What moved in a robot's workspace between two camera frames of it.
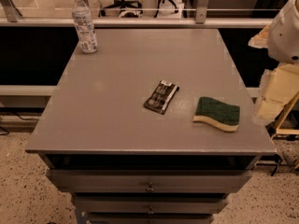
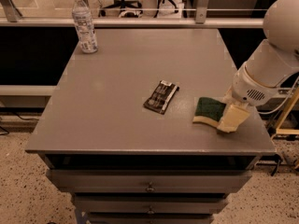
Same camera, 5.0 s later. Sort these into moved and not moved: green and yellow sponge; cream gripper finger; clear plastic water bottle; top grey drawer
Moved: cream gripper finger
Not moved: green and yellow sponge; top grey drawer; clear plastic water bottle
